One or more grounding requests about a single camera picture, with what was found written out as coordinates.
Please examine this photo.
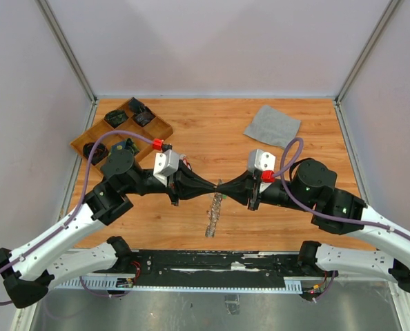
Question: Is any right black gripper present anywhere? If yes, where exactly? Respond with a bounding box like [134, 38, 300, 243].
[215, 170, 315, 212]

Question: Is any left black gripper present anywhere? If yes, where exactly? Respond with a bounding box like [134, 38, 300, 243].
[124, 159, 215, 206]

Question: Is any metal disc keyring holder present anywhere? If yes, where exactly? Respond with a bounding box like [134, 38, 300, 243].
[205, 192, 226, 238]

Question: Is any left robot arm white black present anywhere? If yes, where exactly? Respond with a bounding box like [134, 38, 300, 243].
[0, 150, 216, 308]

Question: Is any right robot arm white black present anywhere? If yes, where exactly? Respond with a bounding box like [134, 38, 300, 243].
[217, 158, 410, 293]

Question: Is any grey cloth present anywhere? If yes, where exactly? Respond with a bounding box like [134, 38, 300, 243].
[244, 105, 301, 148]

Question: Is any blue patterned folded fabric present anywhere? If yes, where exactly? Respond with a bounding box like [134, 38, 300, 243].
[110, 138, 140, 155]

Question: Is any dark rolled fabric right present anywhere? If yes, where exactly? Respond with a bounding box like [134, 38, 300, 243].
[133, 111, 155, 127]

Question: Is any wooden compartment tray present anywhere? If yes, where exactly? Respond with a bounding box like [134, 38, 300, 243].
[70, 99, 173, 172]

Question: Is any black rolled belt fabric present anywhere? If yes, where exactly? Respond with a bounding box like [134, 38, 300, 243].
[83, 142, 109, 166]

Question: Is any dark rolled fabric back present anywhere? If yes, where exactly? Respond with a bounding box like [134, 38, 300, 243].
[128, 98, 146, 114]

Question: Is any dark green rolled fabric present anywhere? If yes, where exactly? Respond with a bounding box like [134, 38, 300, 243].
[104, 110, 128, 128]

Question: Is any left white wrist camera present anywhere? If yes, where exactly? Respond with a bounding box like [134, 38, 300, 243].
[153, 150, 179, 186]

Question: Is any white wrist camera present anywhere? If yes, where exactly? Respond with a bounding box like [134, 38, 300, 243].
[246, 149, 276, 172]
[153, 150, 179, 186]

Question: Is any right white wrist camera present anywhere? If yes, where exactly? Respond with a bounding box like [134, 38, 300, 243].
[246, 149, 276, 172]

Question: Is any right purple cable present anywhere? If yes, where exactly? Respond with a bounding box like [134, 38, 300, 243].
[261, 137, 410, 249]

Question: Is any purple cable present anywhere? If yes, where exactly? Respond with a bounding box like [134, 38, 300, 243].
[0, 130, 164, 306]
[261, 137, 410, 249]

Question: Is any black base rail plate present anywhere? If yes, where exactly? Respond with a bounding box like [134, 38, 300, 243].
[91, 248, 339, 287]

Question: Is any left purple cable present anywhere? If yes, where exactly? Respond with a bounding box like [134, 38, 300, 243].
[0, 130, 164, 306]

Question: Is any grey slotted cable duct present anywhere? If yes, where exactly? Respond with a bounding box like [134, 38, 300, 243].
[42, 277, 302, 294]

